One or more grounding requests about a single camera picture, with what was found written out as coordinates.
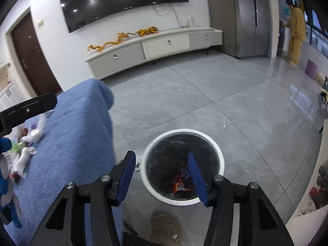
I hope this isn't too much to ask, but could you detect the orange red snack wrapper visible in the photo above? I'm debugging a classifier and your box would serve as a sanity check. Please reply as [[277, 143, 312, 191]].
[[171, 174, 192, 195]]

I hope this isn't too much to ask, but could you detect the dark red handbag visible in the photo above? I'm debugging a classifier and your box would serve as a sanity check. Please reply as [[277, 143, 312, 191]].
[[309, 187, 328, 210]]

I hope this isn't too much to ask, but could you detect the white round trash bin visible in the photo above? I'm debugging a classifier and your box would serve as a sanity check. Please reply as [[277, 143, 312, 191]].
[[140, 129, 225, 206]]

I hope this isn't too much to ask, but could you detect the white television cabinet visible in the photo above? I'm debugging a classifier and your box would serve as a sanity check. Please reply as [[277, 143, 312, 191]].
[[85, 26, 223, 80]]

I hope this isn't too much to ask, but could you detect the brown wooden door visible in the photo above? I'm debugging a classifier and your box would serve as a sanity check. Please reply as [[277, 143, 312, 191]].
[[11, 11, 63, 96]]

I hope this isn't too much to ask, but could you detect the white side cabinet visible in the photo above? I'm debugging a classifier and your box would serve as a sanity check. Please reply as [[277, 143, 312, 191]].
[[0, 64, 23, 110]]

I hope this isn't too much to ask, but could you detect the black wall television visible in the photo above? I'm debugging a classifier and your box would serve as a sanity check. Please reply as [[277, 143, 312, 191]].
[[58, 0, 189, 33]]

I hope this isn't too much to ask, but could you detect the beige slipper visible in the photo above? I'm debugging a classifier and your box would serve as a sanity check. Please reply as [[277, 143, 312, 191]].
[[150, 214, 183, 245]]

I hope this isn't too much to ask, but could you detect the crumpled white wrapper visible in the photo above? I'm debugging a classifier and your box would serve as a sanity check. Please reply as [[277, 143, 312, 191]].
[[14, 146, 38, 178]]

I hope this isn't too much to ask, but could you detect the grey brown tall cabinet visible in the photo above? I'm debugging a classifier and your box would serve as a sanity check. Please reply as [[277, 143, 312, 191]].
[[205, 0, 237, 57]]

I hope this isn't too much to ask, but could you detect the grey refrigerator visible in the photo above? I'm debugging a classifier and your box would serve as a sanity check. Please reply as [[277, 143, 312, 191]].
[[232, 0, 280, 59]]

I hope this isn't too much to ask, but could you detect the white plastic bag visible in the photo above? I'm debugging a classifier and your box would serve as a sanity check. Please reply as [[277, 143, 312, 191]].
[[20, 114, 47, 144]]

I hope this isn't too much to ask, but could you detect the long golden dragon ornament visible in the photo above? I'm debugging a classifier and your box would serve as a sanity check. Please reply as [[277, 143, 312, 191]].
[[87, 32, 130, 52]]

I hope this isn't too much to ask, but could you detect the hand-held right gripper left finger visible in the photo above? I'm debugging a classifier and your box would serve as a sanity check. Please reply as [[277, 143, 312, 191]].
[[28, 151, 137, 246]]

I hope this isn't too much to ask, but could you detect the short golden dragon ornament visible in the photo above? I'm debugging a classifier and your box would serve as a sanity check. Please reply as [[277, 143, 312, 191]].
[[137, 26, 159, 37]]

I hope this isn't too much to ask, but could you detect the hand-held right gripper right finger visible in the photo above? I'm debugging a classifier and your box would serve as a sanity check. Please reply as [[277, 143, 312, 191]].
[[188, 151, 295, 246]]

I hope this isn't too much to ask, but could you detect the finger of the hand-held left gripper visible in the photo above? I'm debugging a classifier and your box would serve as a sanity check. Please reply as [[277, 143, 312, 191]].
[[0, 93, 57, 135]]

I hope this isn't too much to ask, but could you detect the purple stool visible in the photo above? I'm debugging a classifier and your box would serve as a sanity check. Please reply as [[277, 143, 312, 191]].
[[306, 59, 319, 79]]

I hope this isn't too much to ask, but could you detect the blue plush blanket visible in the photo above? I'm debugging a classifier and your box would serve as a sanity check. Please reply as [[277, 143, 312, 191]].
[[0, 79, 134, 246]]

